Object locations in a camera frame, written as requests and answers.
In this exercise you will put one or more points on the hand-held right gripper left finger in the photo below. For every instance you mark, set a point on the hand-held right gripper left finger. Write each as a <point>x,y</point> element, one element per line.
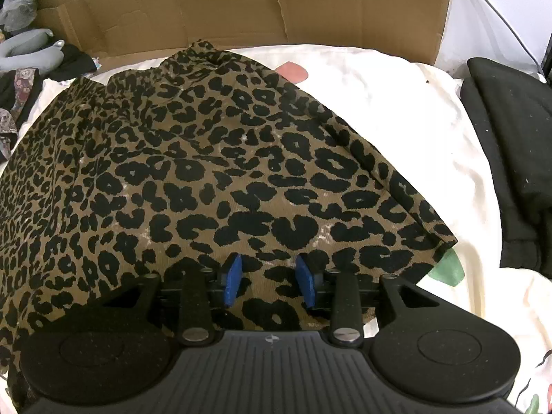
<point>233,280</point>

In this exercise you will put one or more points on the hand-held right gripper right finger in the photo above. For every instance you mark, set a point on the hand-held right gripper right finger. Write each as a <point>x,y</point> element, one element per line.
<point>308,284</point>

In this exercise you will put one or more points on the leopard print garment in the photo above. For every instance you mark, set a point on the leopard print garment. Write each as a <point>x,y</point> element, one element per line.
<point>194,159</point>

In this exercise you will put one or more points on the cream printed bedsheet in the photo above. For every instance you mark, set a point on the cream printed bedsheet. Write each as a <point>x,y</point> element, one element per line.
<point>431,138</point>

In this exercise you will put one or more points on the black folded garment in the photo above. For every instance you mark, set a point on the black folded garment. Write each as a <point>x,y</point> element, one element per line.
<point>513,138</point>

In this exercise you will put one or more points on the black cloth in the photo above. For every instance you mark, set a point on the black cloth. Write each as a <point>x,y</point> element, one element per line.
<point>73,62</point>

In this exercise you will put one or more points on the large brown cardboard sheet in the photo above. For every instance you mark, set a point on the large brown cardboard sheet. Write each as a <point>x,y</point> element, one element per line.
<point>194,4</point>

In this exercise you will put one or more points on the black floral garment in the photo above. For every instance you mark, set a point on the black floral garment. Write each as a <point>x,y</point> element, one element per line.
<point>21,90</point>

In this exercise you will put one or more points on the grey neck pillow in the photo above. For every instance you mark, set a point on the grey neck pillow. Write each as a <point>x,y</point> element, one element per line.
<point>30,45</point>

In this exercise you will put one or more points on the open cardboard carton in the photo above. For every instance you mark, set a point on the open cardboard carton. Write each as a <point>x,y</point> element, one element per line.
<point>56,17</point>

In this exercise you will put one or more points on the clear plastic bag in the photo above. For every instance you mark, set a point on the clear plastic bag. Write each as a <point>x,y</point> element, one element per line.
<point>17,8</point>

